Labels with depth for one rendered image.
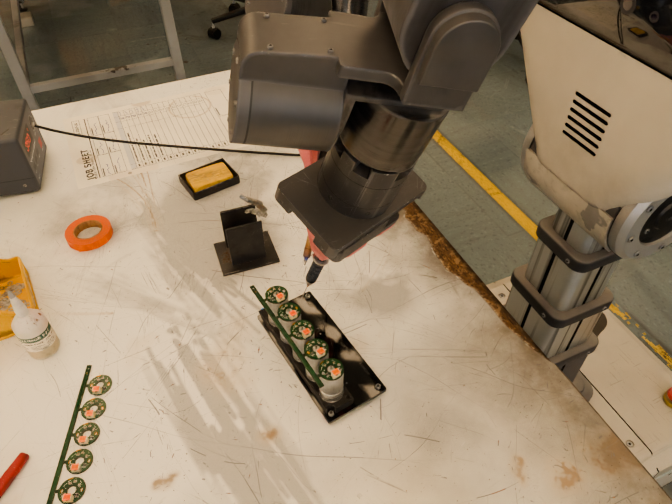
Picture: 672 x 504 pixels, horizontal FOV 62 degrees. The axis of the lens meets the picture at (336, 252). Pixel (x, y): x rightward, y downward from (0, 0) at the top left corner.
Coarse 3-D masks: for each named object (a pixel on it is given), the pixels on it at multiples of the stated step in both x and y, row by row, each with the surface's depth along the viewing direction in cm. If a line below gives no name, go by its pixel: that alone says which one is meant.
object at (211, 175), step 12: (204, 168) 84; (216, 168) 85; (228, 168) 86; (180, 180) 84; (192, 180) 82; (204, 180) 82; (216, 180) 82; (228, 180) 83; (192, 192) 81; (204, 192) 81
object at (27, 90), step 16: (16, 0) 279; (160, 0) 217; (0, 16) 201; (16, 16) 265; (0, 32) 202; (16, 32) 253; (176, 32) 228; (16, 48) 242; (176, 48) 232; (16, 64) 211; (144, 64) 232; (160, 64) 234; (176, 64) 236; (16, 80) 214; (48, 80) 222; (64, 80) 222; (80, 80) 225; (96, 80) 227; (176, 80) 244; (32, 96) 221
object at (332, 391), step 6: (342, 378) 55; (324, 384) 54; (330, 384) 54; (336, 384) 54; (342, 384) 55; (324, 390) 55; (330, 390) 55; (336, 390) 55; (342, 390) 56; (324, 396) 56; (330, 396) 56; (336, 396) 56
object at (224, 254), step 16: (240, 208) 70; (224, 224) 71; (240, 224) 72; (256, 224) 69; (240, 240) 69; (256, 240) 70; (224, 256) 73; (240, 256) 71; (256, 256) 72; (272, 256) 73; (224, 272) 71
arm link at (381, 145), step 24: (360, 96) 30; (384, 96) 31; (360, 120) 32; (384, 120) 31; (408, 120) 31; (432, 120) 31; (360, 144) 34; (384, 144) 33; (408, 144) 33; (384, 168) 34; (408, 168) 35
